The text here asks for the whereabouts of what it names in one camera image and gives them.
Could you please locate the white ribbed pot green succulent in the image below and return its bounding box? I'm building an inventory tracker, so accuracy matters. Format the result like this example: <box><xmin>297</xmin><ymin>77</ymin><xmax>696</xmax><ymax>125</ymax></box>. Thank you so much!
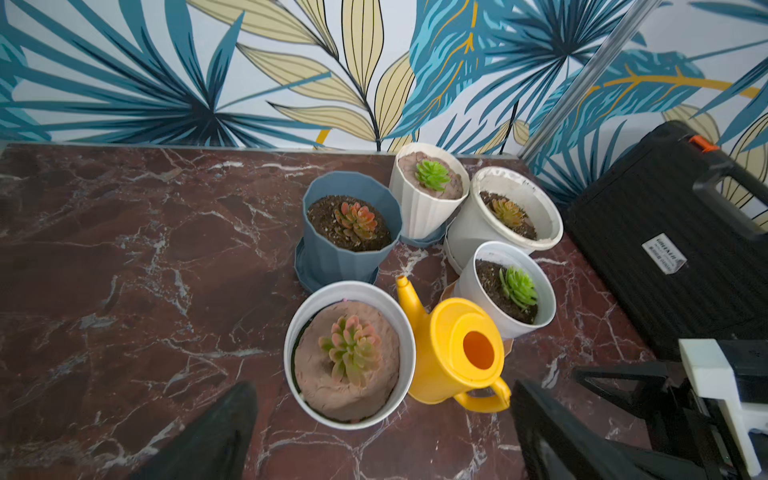
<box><xmin>389</xmin><ymin>142</ymin><xmax>470</xmax><ymax>244</ymax></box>

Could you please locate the right aluminium frame post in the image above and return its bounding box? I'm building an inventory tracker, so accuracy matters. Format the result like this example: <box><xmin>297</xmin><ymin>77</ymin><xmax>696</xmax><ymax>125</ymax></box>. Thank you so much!
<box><xmin>518</xmin><ymin>0</ymin><xmax>661</xmax><ymax>163</ymax></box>

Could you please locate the white pot pink succulent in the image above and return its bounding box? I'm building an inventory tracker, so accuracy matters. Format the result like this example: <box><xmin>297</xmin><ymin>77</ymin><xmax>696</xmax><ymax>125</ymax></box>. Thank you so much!
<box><xmin>283</xmin><ymin>281</ymin><xmax>416</xmax><ymax>431</ymax></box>

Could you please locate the black tool case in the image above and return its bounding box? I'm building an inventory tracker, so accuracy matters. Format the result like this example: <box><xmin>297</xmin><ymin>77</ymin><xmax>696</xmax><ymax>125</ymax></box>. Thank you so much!
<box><xmin>563</xmin><ymin>121</ymin><xmax>767</xmax><ymax>360</ymax></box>

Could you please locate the yellow plastic watering can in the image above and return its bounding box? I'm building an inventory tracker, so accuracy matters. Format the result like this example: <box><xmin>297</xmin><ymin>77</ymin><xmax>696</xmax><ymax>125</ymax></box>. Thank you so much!
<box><xmin>396</xmin><ymin>276</ymin><xmax>511</xmax><ymax>413</ymax></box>

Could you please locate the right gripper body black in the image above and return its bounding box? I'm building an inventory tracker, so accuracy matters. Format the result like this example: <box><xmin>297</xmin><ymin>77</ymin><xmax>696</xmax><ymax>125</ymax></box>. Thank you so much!
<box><xmin>572</xmin><ymin>362</ymin><xmax>749</xmax><ymax>479</ymax></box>

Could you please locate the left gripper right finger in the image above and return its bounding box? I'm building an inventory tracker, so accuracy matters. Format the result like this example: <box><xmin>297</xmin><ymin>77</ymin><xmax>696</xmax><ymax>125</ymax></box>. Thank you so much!
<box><xmin>510</xmin><ymin>380</ymin><xmax>707</xmax><ymax>479</ymax></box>

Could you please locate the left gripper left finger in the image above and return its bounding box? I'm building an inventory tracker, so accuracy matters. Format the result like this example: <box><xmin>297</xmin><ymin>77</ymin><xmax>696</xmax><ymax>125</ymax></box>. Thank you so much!
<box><xmin>129</xmin><ymin>381</ymin><xmax>258</xmax><ymax>479</ymax></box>

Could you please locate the blue pot red succulent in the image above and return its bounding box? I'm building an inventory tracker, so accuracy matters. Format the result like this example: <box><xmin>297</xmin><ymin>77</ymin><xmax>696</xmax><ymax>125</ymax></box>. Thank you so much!
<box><xmin>294</xmin><ymin>171</ymin><xmax>403</xmax><ymax>292</ymax></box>

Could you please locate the small white pot green succulent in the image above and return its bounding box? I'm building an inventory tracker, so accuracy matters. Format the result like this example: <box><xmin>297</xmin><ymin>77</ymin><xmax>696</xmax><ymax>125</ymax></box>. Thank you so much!
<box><xmin>441</xmin><ymin>241</ymin><xmax>557</xmax><ymax>352</ymax></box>

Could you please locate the large white pot yellow succulent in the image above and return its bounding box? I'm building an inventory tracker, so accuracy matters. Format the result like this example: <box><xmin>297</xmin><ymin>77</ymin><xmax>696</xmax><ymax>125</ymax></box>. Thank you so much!
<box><xmin>444</xmin><ymin>167</ymin><xmax>564</xmax><ymax>273</ymax></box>

